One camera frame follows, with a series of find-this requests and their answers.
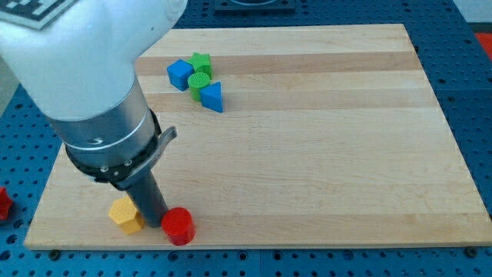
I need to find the wooden board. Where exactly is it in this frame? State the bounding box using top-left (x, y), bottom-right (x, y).
top-left (23, 23), bottom-right (492, 251)

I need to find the blue triangle block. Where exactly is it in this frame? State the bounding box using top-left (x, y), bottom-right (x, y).
top-left (200, 82), bottom-right (224, 113)

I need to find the black clamp flange mount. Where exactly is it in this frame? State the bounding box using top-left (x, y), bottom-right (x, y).
top-left (65, 109), bottom-right (178, 191)

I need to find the yellow hexagon block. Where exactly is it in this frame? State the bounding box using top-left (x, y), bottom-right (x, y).
top-left (108, 196), bottom-right (145, 235)

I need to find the red star block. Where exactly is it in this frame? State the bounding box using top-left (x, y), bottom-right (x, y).
top-left (0, 186), bottom-right (13, 221)

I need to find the red cylinder block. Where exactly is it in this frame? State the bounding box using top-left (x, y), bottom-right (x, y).
top-left (161, 207), bottom-right (195, 245)

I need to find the blue cube block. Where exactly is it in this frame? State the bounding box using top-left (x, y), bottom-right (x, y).
top-left (167, 59), bottom-right (194, 91)

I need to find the green cylinder block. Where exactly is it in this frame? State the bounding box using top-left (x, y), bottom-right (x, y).
top-left (188, 72), bottom-right (211, 102)

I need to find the green star block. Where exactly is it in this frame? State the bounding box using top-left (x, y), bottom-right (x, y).
top-left (186, 52), bottom-right (213, 78)

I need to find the black white fiducial tag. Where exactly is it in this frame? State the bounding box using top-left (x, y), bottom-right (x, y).
top-left (1, 0), bottom-right (77, 30)

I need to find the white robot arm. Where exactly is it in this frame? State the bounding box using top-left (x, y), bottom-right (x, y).
top-left (1, 0), bottom-right (187, 227)

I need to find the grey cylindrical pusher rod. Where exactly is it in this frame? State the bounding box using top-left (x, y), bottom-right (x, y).
top-left (126, 171), bottom-right (168, 228)

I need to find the red object at edge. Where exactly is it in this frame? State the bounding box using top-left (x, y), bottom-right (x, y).
top-left (475, 32), bottom-right (492, 59)

